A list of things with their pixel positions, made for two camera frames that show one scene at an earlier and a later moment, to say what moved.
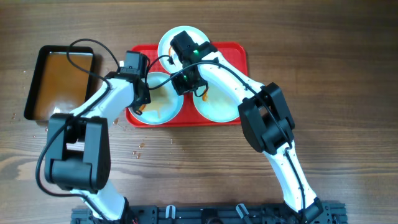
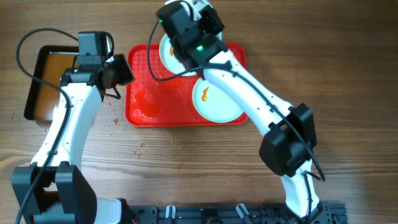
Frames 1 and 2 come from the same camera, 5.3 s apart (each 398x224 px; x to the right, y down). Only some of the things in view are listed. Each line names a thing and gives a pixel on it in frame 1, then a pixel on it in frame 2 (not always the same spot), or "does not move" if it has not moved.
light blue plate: (217, 105) does not move
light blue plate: (168, 56) does not move
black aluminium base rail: (244, 214) does not move
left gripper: (143, 99) -> (125, 73)
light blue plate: (165, 104) -> (195, 5)
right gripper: (181, 88) -> (209, 16)
